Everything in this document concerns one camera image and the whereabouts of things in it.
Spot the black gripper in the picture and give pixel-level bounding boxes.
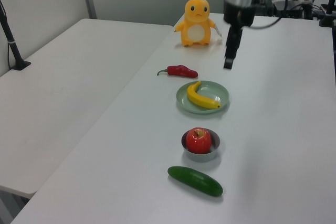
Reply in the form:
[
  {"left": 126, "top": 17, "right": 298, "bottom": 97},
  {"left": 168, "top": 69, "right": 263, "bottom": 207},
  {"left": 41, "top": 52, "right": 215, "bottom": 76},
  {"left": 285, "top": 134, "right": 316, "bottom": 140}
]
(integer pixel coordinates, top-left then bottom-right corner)
[{"left": 223, "top": 0, "right": 257, "bottom": 71}]

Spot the small metal bowl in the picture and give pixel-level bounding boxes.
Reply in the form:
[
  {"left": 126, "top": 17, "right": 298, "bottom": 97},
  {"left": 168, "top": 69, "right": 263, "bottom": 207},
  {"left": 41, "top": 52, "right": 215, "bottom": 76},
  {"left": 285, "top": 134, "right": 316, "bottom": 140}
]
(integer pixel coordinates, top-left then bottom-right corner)
[{"left": 181, "top": 127, "right": 221, "bottom": 163}]

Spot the green cucumber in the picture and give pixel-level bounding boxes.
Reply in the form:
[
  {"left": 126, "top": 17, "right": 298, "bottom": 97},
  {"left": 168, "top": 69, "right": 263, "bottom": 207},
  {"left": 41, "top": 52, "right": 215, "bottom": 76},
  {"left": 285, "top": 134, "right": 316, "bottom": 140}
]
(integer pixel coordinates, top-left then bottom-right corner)
[{"left": 167, "top": 165, "right": 224, "bottom": 198}]

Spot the white paper plush tag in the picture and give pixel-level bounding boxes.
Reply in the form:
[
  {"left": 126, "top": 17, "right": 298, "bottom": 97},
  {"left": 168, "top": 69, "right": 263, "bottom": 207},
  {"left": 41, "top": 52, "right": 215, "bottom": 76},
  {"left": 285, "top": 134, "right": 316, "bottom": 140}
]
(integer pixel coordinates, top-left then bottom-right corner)
[{"left": 213, "top": 23, "right": 224, "bottom": 38}]

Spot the orange dinosaur plush toy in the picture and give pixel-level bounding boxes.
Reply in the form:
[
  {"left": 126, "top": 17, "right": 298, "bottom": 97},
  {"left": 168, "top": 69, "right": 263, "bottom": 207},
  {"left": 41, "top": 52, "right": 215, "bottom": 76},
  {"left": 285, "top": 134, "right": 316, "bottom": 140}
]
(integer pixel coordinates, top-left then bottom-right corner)
[{"left": 174, "top": 0, "right": 216, "bottom": 48}]

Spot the pale green plate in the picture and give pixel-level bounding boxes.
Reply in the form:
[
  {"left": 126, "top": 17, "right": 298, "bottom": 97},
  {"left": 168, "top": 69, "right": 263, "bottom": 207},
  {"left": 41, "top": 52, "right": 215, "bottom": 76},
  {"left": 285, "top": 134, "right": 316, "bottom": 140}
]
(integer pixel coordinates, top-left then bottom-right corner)
[{"left": 175, "top": 81, "right": 230, "bottom": 115}]

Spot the red chili pepper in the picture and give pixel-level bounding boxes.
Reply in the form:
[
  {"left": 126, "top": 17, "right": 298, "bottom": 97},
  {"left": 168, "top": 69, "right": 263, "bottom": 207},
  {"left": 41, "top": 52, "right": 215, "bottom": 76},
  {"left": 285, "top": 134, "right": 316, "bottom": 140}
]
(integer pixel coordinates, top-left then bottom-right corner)
[{"left": 156, "top": 65, "right": 199, "bottom": 79}]

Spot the yellow banana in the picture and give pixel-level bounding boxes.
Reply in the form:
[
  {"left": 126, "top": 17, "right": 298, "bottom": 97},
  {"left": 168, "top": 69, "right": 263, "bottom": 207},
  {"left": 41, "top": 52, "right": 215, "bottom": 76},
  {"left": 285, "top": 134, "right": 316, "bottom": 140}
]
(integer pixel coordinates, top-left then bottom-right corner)
[{"left": 186, "top": 80, "right": 223, "bottom": 111}]

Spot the black stand with clamp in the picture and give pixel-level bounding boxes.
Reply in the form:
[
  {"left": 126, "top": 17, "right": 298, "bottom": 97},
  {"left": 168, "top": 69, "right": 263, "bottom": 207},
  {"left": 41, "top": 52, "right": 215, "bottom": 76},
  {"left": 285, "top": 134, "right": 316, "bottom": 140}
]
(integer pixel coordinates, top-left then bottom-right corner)
[{"left": 318, "top": 0, "right": 336, "bottom": 28}]

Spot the red apple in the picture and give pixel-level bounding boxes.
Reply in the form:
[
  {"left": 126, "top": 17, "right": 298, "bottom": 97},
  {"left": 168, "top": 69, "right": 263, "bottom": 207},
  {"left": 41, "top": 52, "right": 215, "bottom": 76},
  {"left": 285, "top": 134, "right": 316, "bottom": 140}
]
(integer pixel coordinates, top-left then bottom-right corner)
[{"left": 185, "top": 127, "right": 213, "bottom": 155}]

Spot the black pole with clamp base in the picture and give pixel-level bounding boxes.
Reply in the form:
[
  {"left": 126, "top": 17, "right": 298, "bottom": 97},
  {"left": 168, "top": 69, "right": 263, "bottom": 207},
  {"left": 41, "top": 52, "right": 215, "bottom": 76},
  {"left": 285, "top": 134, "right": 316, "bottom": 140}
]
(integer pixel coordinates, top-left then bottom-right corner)
[{"left": 0, "top": 0, "right": 32, "bottom": 71}]

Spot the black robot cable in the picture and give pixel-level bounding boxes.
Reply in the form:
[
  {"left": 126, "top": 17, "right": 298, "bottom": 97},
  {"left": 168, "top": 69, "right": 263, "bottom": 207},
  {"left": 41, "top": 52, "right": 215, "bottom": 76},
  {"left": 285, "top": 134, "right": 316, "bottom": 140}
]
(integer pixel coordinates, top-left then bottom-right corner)
[{"left": 246, "top": 0, "right": 289, "bottom": 30}]

